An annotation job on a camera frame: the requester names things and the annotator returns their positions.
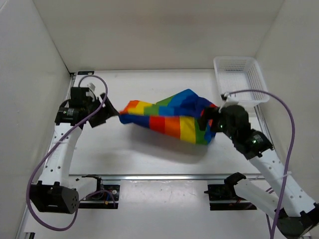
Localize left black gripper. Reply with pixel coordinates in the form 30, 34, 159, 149
84, 93, 120, 127

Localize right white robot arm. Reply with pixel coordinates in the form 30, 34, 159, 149
198, 105, 319, 239

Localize white plastic basket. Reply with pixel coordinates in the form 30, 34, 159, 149
213, 56, 270, 108

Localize aluminium rail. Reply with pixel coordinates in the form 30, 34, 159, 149
68, 173, 266, 181

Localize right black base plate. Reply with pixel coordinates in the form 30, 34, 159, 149
204, 184, 257, 211

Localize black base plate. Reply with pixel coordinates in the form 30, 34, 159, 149
75, 174, 120, 210
204, 184, 257, 211

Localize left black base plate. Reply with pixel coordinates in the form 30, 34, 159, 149
75, 174, 120, 210

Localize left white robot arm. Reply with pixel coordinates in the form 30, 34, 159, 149
29, 83, 119, 214

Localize rainbow striped shorts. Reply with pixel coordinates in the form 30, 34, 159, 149
119, 89, 216, 145

